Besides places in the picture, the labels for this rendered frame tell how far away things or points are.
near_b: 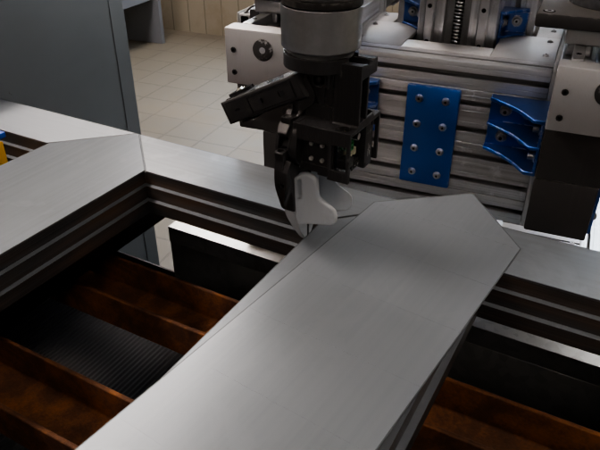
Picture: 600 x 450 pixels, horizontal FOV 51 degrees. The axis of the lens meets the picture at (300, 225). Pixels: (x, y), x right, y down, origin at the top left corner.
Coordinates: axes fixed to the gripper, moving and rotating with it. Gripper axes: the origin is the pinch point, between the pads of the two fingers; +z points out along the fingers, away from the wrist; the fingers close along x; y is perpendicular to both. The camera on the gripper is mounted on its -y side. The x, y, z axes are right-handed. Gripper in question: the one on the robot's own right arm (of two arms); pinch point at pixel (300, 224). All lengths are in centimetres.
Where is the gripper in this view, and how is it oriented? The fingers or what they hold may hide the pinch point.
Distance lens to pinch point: 70.8
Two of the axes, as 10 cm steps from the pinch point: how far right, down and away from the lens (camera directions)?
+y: 8.7, 2.6, -4.1
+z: -0.1, 8.5, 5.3
